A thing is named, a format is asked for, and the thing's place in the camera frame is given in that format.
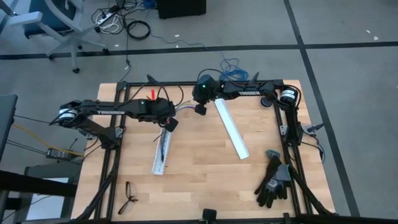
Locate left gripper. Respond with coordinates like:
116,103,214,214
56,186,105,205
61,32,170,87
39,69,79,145
155,99,180,133

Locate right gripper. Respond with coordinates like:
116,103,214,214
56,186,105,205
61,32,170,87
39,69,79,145
194,93,215,116

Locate white slotted cable duct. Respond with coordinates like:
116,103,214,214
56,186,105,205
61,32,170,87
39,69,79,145
150,126,173,176

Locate tape rolls on table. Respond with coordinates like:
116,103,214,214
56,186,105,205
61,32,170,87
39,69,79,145
260,96,276,108

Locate black eyeglasses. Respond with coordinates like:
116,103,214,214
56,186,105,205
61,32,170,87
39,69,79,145
117,181,140,216

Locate black grey work glove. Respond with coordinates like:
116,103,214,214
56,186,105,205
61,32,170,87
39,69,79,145
254,149,284,208
270,164,294,202

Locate black box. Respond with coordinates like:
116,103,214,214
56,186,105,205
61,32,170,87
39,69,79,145
155,0,207,20

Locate white power strip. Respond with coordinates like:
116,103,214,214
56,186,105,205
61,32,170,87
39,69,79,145
95,12,121,34
95,5,121,26

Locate black power adapter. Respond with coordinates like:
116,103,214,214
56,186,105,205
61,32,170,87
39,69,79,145
45,147,75,161

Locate black metal stand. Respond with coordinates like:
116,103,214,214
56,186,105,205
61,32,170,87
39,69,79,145
0,161,78,224

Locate white office chair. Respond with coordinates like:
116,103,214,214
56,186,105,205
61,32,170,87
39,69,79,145
0,0,110,75

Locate dark grey panel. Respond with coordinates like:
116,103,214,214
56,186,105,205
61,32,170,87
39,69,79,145
0,94,19,162

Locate black looped cable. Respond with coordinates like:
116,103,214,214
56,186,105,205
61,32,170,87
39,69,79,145
197,68,228,82
157,83,185,106
126,81,156,106

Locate black aluminium frame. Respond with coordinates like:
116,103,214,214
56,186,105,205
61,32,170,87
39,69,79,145
93,72,315,224

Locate white duct cover strip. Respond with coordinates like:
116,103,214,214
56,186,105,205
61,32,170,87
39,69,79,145
214,98,251,160

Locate blue cable coil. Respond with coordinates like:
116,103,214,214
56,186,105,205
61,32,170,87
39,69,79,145
151,32,249,82

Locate thin black floor cable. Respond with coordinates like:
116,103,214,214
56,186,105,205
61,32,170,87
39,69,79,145
118,30,133,83

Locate black cable sleeve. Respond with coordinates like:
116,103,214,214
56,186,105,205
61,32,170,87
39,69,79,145
74,149,121,222
287,164,335,216

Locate black cable coil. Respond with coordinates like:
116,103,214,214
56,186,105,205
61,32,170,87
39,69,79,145
126,19,152,41

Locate yellow floor cable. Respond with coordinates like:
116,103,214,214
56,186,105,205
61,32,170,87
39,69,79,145
12,123,85,157

